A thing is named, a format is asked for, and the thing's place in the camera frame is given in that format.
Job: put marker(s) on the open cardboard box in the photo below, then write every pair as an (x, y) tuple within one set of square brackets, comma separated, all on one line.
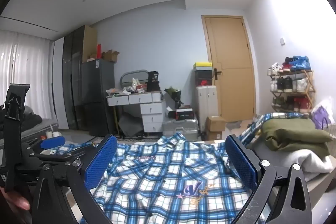
[(110, 56)]

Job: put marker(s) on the white desk with drawers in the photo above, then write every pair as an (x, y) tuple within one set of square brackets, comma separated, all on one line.
[(152, 113)]

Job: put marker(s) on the yellow lid shoe box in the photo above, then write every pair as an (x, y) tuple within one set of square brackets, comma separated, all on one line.
[(202, 65)]

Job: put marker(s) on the yellow stick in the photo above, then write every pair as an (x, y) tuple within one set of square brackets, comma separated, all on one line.
[(116, 119)]

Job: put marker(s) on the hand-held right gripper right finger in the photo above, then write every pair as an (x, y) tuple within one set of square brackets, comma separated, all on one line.
[(241, 161)]

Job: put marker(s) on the white curtain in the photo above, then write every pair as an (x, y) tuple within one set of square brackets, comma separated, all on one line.
[(26, 69)]

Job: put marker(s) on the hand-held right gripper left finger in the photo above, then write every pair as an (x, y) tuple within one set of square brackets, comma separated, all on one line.
[(101, 161)]

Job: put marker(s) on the oval mirror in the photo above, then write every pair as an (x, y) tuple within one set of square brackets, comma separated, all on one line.
[(131, 74)]

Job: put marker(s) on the black paper bag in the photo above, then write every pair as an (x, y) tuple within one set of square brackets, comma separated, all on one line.
[(153, 81)]

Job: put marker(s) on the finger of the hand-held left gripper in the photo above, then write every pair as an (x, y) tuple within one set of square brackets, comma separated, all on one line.
[(52, 142)]

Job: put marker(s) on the brown cardboard box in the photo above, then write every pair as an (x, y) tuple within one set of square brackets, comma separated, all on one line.
[(215, 123)]

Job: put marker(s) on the person's left hand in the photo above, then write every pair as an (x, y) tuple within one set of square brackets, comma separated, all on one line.
[(15, 200)]

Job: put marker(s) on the black red box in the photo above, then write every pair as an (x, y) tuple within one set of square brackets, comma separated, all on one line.
[(185, 114)]

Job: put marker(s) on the blue plaid shirt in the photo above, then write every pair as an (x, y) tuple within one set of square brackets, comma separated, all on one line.
[(157, 174)]

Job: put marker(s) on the white quilt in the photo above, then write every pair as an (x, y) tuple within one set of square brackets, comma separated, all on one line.
[(309, 162)]

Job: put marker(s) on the dark glass wardrobe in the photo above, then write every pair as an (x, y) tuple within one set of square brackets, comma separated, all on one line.
[(71, 82)]

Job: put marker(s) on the green folded blanket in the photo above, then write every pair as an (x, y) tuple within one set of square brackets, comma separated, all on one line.
[(291, 134)]

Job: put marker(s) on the grey bag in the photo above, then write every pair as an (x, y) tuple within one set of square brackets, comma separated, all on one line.
[(130, 125)]

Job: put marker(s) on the purple bag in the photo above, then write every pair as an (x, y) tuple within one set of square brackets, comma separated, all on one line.
[(321, 116)]

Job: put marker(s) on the tall flat cardboard box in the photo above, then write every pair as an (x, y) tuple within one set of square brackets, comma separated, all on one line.
[(89, 43)]

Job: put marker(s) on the green bouquet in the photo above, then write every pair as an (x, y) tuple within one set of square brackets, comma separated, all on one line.
[(173, 94)]

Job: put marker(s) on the white light switch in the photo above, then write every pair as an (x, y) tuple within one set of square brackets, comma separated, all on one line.
[(282, 41)]

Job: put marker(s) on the silver suitcase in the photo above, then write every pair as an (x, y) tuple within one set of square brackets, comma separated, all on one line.
[(181, 130)]

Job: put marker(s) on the wooden shoe rack with shoes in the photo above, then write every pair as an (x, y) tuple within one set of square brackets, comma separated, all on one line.
[(288, 83)]

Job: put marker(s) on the wooden door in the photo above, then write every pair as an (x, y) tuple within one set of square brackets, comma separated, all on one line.
[(233, 50)]

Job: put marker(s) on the dark cloth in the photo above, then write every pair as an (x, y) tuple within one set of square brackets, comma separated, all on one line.
[(31, 116)]

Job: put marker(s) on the white suitcase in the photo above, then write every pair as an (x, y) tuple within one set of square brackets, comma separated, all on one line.
[(207, 106)]

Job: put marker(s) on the black shoe box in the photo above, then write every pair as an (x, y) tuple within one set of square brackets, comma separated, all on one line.
[(202, 78)]

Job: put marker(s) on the pile of desk clutter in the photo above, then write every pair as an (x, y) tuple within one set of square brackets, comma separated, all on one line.
[(131, 87)]

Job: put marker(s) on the dark grey refrigerator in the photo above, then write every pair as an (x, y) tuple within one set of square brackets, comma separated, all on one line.
[(97, 98)]

